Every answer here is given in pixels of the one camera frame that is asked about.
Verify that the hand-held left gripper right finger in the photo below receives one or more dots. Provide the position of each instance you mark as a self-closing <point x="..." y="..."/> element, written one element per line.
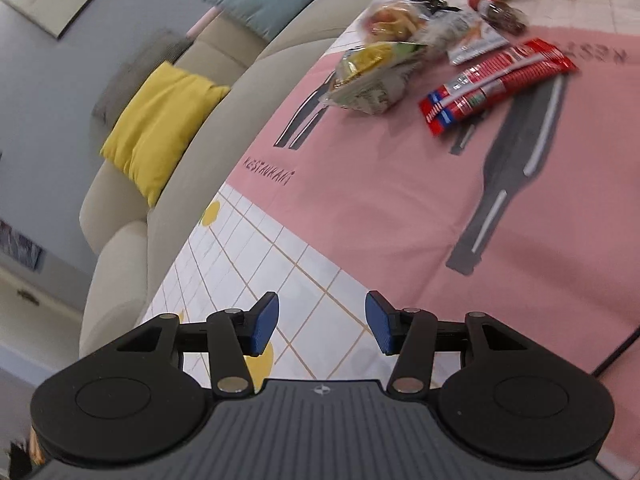
<point x="379" y="325"/>

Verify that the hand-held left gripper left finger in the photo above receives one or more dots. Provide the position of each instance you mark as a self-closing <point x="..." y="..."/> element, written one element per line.
<point x="265" y="325"/>

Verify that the potato stick snack bag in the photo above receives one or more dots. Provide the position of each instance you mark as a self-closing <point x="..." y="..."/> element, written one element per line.
<point x="375" y="85"/>

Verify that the clear bag of colourful snacks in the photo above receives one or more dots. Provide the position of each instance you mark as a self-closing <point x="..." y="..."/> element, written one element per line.
<point x="392" y="20"/>

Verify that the beige sofa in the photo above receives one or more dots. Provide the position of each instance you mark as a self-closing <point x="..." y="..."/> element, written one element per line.
<point x="125" y="260"/>

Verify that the yellow pillow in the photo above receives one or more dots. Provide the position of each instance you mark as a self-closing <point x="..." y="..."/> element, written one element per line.
<point x="160" y="120"/>

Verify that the white cabinet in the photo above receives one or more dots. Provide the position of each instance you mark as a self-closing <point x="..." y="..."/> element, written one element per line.
<point x="30" y="325"/>

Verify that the long red snack packet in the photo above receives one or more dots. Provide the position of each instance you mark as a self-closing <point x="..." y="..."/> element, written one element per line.
<point x="500" y="80"/>

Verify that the grey pillow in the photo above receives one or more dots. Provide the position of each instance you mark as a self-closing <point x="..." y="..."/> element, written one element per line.
<point x="145" y="55"/>

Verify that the white packet with orange sticks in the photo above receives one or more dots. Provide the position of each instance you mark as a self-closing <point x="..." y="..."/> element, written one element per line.
<point x="475" y="45"/>

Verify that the pink cushion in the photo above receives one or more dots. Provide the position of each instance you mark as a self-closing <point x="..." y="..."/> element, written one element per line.
<point x="202" y="22"/>

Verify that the dark packet with red end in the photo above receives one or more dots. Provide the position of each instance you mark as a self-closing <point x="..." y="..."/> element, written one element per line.
<point x="505" y="16"/>

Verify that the small dark wall picture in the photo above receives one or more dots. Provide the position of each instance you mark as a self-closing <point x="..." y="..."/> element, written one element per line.
<point x="20" y="247"/>

